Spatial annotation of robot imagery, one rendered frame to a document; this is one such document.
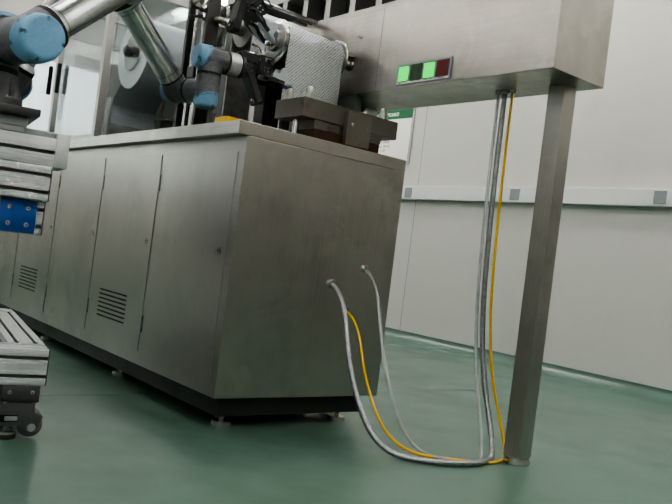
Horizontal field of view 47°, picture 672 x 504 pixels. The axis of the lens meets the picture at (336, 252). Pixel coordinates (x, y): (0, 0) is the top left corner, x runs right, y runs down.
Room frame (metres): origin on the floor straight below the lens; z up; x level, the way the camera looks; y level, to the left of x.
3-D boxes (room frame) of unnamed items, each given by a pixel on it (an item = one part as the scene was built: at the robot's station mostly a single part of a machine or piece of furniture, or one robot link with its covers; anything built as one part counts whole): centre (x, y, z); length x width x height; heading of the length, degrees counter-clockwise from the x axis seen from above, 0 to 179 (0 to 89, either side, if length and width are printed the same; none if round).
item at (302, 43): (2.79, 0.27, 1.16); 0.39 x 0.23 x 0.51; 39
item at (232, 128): (3.36, 0.85, 0.88); 2.52 x 0.66 x 0.04; 39
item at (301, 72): (2.64, 0.15, 1.11); 0.23 x 0.01 x 0.18; 129
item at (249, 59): (2.49, 0.34, 1.12); 0.12 x 0.08 x 0.09; 129
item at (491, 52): (3.39, 0.35, 1.29); 3.10 x 0.28 x 0.30; 39
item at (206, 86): (2.40, 0.48, 1.01); 0.11 x 0.08 x 0.11; 55
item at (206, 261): (3.37, 0.84, 0.43); 2.52 x 0.64 x 0.86; 39
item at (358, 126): (2.51, -0.02, 0.97); 0.10 x 0.03 x 0.11; 129
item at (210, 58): (2.39, 0.46, 1.11); 0.11 x 0.08 x 0.09; 129
